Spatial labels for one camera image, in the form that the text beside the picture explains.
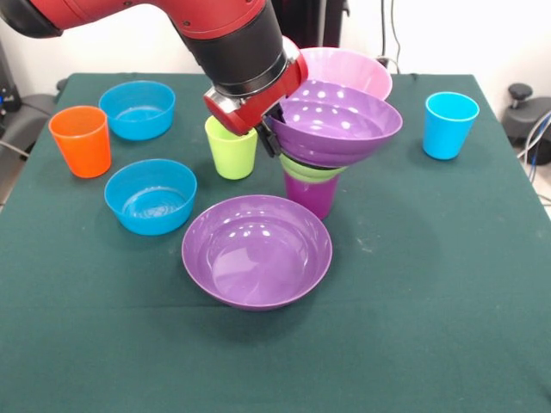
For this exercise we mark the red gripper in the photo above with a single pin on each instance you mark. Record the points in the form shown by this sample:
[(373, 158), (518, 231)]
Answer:
[(264, 103)]

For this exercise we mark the green ribbed bowl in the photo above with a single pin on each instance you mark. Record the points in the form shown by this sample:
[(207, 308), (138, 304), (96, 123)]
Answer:
[(301, 170)]

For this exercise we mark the purple bowl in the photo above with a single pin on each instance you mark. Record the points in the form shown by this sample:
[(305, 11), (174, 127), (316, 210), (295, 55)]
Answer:
[(344, 125), (256, 262)]

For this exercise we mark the purple cup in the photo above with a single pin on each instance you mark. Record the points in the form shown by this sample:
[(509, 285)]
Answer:
[(312, 198)]

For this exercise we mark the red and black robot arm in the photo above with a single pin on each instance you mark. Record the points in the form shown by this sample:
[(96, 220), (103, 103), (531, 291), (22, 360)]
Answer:
[(172, 30)]

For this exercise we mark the lime green cup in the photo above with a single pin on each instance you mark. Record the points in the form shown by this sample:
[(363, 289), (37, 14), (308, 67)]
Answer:
[(230, 157)]

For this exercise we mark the large pink bowl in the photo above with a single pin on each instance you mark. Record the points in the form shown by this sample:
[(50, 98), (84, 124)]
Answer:
[(353, 69)]

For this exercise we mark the blue bowl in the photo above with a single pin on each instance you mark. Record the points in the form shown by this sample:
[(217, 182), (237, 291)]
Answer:
[(150, 221), (138, 125)]

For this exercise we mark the blue cup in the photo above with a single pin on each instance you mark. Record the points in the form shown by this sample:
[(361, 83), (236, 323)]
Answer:
[(447, 133)]

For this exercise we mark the orange cup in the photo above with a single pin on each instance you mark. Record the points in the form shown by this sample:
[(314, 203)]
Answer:
[(84, 152)]

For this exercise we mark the dark green tablecloth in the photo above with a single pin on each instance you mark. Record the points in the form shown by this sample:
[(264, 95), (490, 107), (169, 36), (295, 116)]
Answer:
[(275, 353)]

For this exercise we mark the grey chair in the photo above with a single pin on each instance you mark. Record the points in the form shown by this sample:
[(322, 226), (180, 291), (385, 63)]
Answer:
[(30, 116)]

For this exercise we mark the black knob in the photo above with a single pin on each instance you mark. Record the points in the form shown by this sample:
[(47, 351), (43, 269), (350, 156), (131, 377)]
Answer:
[(520, 91)]

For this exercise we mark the dark grey base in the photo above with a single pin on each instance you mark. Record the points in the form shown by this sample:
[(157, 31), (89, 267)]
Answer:
[(527, 122)]

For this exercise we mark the black equipment box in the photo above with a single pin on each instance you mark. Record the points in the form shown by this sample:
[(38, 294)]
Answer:
[(6, 86)]

